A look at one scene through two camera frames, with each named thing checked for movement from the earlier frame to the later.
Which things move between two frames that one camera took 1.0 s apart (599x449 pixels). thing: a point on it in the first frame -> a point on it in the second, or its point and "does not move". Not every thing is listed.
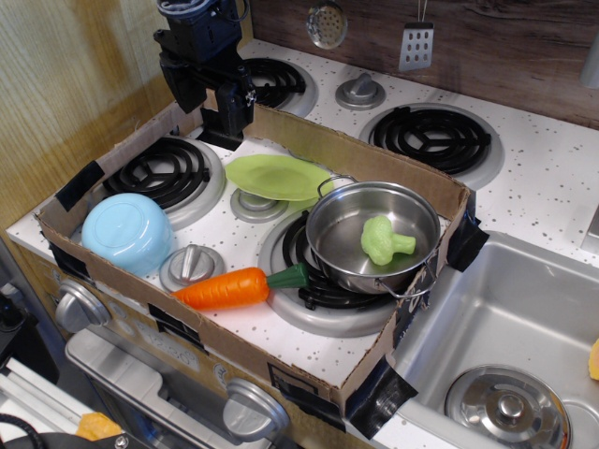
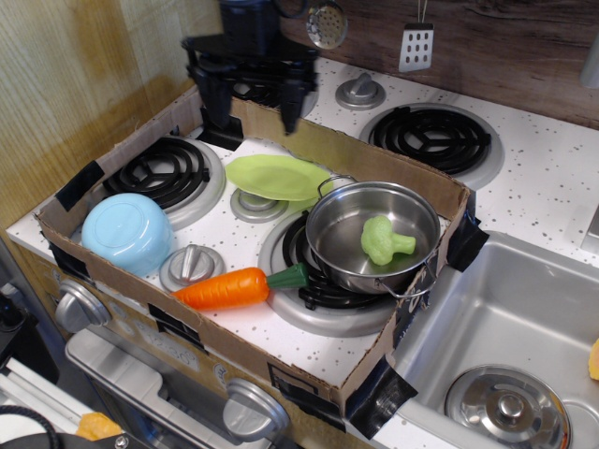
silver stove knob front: (188, 266) does not move
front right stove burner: (323, 307) does not move
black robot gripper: (207, 43) -> (251, 45)
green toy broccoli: (379, 241) does not move
